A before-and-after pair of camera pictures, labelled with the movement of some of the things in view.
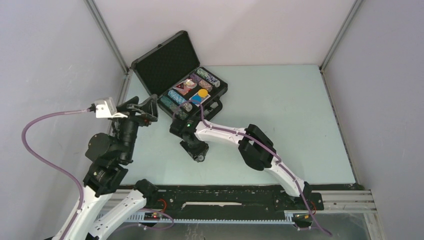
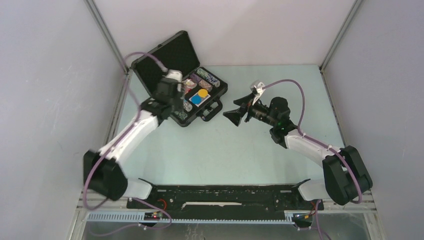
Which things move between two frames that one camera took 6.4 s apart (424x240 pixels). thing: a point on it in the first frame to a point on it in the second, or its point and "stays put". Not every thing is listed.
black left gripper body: [134, 120] to [177, 101]
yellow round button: [202, 92] stays put
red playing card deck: [181, 88] stays put
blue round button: [196, 99] stays put
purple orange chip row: [202, 83] stays put
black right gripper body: [195, 148] to [257, 111]
